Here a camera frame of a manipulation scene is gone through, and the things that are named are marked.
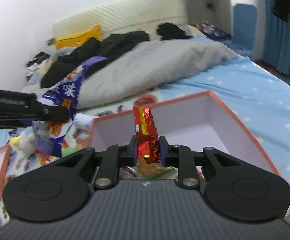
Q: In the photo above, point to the cream padded headboard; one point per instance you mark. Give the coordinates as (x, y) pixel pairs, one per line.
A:
(124, 16)

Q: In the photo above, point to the pink cardboard box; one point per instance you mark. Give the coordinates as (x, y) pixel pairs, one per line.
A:
(197, 121)

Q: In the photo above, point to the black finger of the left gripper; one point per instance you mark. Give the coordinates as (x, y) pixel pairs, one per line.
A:
(51, 113)

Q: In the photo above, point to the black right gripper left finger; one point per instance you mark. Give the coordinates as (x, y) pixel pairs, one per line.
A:
(111, 161)

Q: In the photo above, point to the white blue plush toy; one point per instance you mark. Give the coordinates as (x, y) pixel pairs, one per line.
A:
(26, 143)

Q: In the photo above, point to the blue chair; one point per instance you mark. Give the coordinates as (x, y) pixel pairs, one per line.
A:
(244, 27)

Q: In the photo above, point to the red foil snack packet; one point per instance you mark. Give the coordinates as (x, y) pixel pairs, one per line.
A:
(146, 135)

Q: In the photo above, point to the grey blanket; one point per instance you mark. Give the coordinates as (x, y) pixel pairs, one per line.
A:
(149, 65)

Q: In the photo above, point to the blue curtain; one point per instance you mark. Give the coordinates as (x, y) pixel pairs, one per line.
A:
(277, 41)

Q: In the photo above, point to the yellow pouch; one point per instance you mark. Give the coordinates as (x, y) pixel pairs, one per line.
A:
(78, 38)

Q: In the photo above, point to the blue white snack bag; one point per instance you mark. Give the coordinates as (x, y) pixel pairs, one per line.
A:
(60, 104)

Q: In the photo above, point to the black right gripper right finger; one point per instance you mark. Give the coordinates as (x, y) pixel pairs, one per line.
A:
(180, 157)

